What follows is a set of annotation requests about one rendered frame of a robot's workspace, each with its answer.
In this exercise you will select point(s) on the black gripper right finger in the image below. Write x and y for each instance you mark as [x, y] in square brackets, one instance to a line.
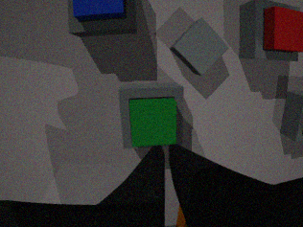
[211, 195]

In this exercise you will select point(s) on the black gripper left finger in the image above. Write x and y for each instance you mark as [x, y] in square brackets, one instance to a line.
[138, 202]

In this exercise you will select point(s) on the green button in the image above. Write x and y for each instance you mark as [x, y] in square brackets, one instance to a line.
[151, 114]

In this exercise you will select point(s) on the red button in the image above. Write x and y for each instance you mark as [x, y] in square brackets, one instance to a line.
[270, 30]

